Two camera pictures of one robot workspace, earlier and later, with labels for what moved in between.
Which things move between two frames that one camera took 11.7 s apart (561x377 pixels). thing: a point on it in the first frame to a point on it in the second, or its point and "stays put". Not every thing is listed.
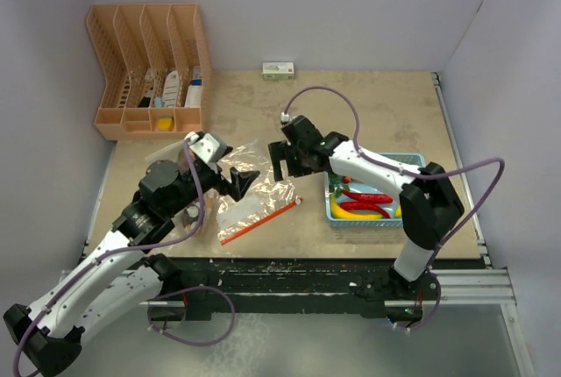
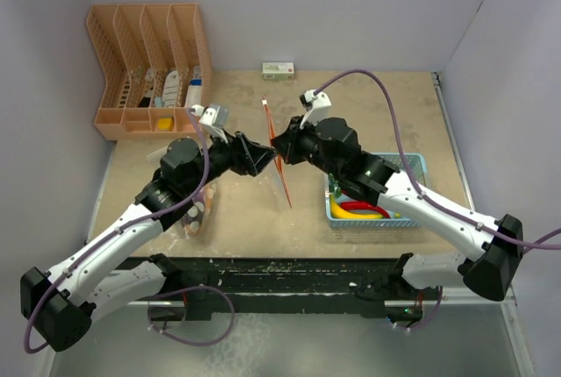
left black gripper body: [209, 176] to [222, 157]
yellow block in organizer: [166, 124] stays put
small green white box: [278, 70] stays put
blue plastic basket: [415, 160] stays put
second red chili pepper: [358, 205] stays put
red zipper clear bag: [262, 201] to [271, 133]
